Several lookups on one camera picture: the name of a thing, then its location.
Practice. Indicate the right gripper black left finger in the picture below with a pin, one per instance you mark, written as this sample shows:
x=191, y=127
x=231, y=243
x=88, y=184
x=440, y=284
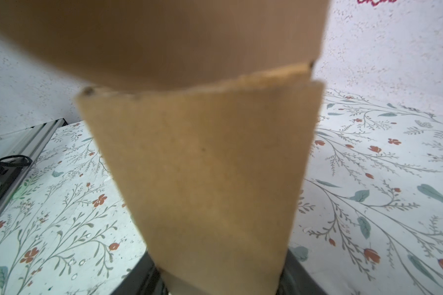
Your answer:
x=143, y=279

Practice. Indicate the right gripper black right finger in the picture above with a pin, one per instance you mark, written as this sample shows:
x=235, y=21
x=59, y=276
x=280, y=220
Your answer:
x=295, y=280

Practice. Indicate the brown cardboard box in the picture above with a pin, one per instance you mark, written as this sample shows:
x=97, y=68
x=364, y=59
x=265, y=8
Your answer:
x=204, y=112

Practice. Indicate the aluminium front rail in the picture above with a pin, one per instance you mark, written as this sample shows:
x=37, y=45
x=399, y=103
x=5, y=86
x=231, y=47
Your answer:
x=18, y=152

